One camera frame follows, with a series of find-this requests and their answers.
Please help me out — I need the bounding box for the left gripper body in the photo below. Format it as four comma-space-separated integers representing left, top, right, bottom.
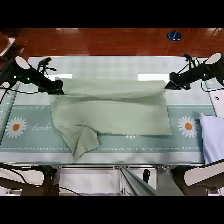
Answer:
38, 79, 65, 96

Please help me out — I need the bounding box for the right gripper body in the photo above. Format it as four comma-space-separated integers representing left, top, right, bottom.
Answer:
164, 71, 192, 91

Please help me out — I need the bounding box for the pale green shirt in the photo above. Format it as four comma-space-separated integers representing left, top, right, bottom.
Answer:
49, 78, 174, 161

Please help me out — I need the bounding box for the white garment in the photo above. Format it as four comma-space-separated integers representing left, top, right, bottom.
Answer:
199, 113, 224, 165

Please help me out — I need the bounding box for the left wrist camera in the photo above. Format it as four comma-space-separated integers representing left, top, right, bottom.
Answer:
37, 57, 57, 76

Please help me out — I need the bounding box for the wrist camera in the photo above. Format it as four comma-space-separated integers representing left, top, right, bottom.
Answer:
183, 53, 201, 72
37, 57, 57, 76

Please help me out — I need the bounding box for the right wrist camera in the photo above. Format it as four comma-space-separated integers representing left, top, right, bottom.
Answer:
183, 53, 201, 72

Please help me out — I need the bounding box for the black cable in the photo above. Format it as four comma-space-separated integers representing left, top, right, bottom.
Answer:
0, 79, 22, 104

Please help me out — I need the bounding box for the silver frame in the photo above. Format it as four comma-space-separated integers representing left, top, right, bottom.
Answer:
0, 161, 224, 197

